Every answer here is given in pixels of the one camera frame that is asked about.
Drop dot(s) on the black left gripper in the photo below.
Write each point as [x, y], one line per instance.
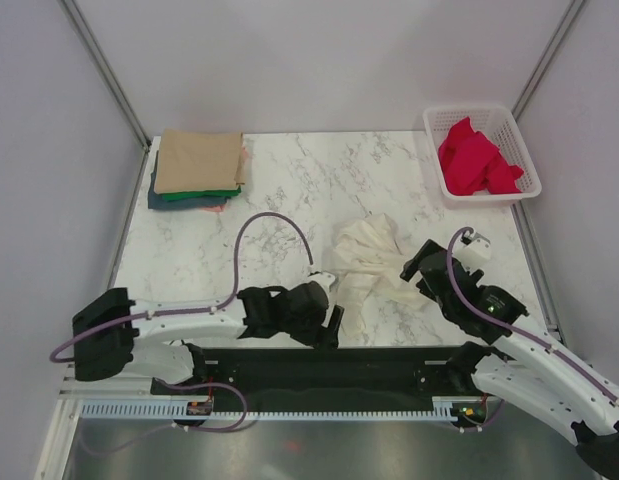
[322, 338]

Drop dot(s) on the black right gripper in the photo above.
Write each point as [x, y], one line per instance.
[410, 267]

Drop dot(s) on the cream white t shirt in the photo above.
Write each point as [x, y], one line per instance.
[366, 258]

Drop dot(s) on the white plastic laundry basket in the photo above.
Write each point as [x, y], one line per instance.
[497, 123]

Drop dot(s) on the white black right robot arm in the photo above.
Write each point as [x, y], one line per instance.
[519, 361]

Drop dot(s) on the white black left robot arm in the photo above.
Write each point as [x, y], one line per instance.
[116, 334]

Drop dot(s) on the red t shirt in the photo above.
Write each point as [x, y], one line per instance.
[470, 163]

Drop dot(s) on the folded salmon pink t shirt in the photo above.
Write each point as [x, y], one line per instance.
[214, 206]

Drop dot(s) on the folded green t shirt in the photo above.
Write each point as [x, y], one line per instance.
[179, 196]

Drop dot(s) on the folded blue grey t shirt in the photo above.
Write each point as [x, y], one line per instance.
[154, 201]

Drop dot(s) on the folded tan t shirt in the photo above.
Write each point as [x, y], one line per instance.
[197, 162]

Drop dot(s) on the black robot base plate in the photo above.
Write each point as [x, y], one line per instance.
[379, 379]

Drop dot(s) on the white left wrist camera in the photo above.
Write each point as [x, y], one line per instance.
[326, 280]

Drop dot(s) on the right aluminium frame post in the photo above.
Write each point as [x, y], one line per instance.
[552, 49]

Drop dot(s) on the aluminium frame post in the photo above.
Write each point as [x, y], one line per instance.
[552, 49]
[79, 23]

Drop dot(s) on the white slotted cable duct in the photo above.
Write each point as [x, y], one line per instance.
[170, 409]

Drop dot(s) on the left aluminium frame post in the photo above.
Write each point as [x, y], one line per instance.
[79, 23]

